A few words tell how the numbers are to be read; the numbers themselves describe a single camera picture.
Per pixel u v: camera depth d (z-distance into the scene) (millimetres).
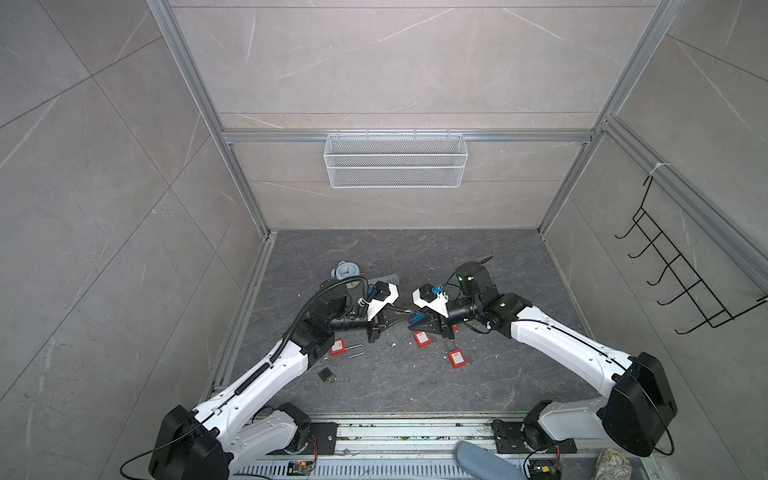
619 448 446
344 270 1020
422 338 898
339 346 878
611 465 673
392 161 1007
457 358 856
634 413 396
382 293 572
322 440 732
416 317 673
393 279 1038
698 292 640
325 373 837
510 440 728
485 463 685
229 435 413
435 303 625
